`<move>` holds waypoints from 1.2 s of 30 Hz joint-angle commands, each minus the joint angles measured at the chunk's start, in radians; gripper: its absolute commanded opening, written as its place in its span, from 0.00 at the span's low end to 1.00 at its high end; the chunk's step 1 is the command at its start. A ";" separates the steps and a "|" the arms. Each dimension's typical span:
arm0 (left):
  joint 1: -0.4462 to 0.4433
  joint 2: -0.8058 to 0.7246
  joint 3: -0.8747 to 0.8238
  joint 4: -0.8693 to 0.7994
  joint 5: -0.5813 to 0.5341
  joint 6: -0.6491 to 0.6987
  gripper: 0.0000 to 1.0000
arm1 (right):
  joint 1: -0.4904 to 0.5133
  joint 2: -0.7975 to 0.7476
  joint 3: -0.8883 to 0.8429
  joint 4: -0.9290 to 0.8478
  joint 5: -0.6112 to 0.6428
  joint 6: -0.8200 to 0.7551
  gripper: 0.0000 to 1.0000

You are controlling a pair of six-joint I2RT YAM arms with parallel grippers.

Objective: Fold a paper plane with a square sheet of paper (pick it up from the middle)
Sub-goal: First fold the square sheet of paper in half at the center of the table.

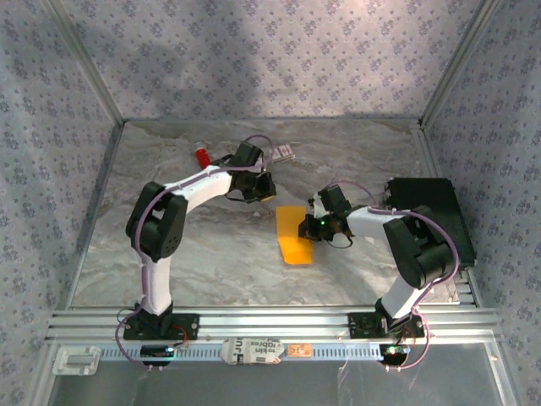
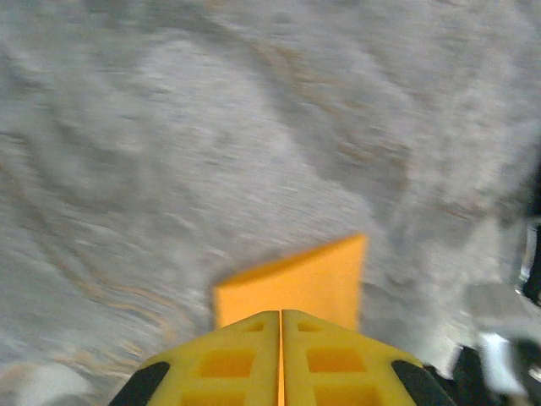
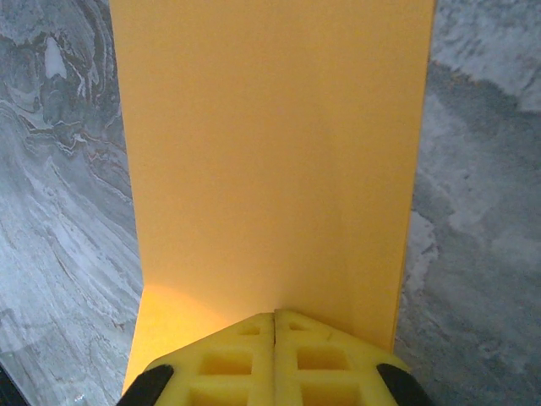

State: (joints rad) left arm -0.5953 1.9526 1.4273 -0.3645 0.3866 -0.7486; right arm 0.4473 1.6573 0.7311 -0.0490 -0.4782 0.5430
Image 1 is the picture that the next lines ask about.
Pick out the orange cloth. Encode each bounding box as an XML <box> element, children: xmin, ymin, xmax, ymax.
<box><xmin>274</xmin><ymin>205</ymin><xmax>314</xmax><ymax>266</ymax></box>

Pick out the small card box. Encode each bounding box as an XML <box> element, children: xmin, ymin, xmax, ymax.
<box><xmin>270</xmin><ymin>144</ymin><xmax>296</xmax><ymax>163</ymax></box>

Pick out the red glitter tube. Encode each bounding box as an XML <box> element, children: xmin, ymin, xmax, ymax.
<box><xmin>193</xmin><ymin>142</ymin><xmax>212</xmax><ymax>170</ymax></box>

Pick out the black hard case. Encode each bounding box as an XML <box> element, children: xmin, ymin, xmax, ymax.
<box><xmin>384</xmin><ymin>177</ymin><xmax>478</xmax><ymax>268</ymax></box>

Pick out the newspaper wrapped roll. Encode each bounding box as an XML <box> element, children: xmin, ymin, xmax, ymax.
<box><xmin>221</xmin><ymin>337</ymin><xmax>285</xmax><ymax>365</ymax></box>

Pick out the black right controller board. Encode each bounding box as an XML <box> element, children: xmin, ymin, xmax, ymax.
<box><xmin>379</xmin><ymin>344</ymin><xmax>410</xmax><ymax>365</ymax></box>

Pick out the black controller board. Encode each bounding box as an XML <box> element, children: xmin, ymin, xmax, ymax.
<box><xmin>379</xmin><ymin>344</ymin><xmax>410</xmax><ymax>365</ymax></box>
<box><xmin>140</xmin><ymin>344</ymin><xmax>177</xmax><ymax>367</ymax></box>

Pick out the clear acrylic panel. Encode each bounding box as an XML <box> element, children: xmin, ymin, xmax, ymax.
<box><xmin>46</xmin><ymin>359</ymin><xmax>508</xmax><ymax>406</ymax></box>

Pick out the black left controller board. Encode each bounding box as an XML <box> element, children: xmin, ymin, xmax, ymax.
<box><xmin>140</xmin><ymin>344</ymin><xmax>177</xmax><ymax>367</ymax></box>

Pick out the aluminium mounting rail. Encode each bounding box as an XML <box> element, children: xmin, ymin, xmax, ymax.
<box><xmin>44</xmin><ymin>307</ymin><xmax>503</xmax><ymax>344</ymax></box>

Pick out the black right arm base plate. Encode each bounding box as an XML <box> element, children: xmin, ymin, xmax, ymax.
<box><xmin>348</xmin><ymin>312</ymin><xmax>425</xmax><ymax>339</ymax></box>

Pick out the grey slotted cable duct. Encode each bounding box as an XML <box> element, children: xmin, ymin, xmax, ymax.
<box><xmin>99</xmin><ymin>343</ymin><xmax>384</xmax><ymax>361</ymax></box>

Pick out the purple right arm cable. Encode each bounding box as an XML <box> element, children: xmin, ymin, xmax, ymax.
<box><xmin>325</xmin><ymin>180</ymin><xmax>461</xmax><ymax>373</ymax></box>

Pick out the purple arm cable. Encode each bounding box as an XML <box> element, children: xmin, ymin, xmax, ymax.
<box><xmin>114</xmin><ymin>134</ymin><xmax>276</xmax><ymax>373</ymax></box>
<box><xmin>325</xmin><ymin>180</ymin><xmax>461</xmax><ymax>373</ymax></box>

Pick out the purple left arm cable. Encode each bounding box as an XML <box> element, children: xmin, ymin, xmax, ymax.
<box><xmin>114</xmin><ymin>134</ymin><xmax>276</xmax><ymax>373</ymax></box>

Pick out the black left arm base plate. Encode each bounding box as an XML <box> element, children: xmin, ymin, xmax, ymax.
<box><xmin>123</xmin><ymin>313</ymin><xmax>199</xmax><ymax>341</ymax></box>

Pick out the aluminium frame post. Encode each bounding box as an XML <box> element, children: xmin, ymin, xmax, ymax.
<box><xmin>41</xmin><ymin>0</ymin><xmax>127</xmax><ymax>126</ymax></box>
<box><xmin>419</xmin><ymin>0</ymin><xmax>504</xmax><ymax>127</ymax></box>

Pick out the white plastic bracket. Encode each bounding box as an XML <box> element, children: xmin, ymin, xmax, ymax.
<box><xmin>52</xmin><ymin>345</ymin><xmax>101</xmax><ymax>376</ymax></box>

